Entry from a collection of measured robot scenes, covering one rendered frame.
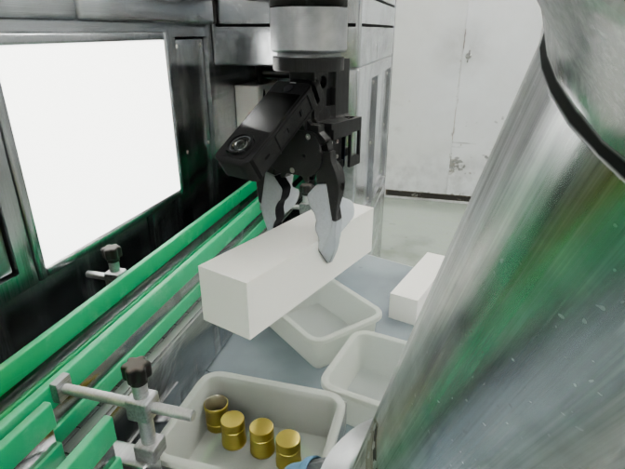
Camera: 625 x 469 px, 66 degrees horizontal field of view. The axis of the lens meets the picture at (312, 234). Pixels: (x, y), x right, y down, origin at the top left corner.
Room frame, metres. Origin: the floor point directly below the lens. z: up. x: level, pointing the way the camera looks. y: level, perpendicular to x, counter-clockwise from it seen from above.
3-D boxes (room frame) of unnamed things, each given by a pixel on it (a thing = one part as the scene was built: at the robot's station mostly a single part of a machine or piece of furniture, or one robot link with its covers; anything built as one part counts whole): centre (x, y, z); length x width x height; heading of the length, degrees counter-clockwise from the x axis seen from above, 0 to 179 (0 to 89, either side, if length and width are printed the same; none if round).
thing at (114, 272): (0.69, 0.34, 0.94); 0.07 x 0.04 x 0.13; 75
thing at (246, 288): (0.49, 0.02, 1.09); 0.24 x 0.06 x 0.06; 146
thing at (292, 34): (0.51, 0.01, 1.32); 0.08 x 0.08 x 0.05
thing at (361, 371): (0.61, -0.14, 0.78); 0.22 x 0.17 x 0.09; 63
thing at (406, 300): (0.97, -0.25, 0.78); 0.24 x 0.06 x 0.06; 149
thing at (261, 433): (0.51, 0.07, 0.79); 0.04 x 0.04 x 0.04
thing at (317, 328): (0.83, -0.01, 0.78); 0.22 x 0.17 x 0.09; 35
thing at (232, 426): (0.53, 0.11, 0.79); 0.04 x 0.04 x 0.04
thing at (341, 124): (0.51, 0.00, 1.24); 0.09 x 0.08 x 0.12; 146
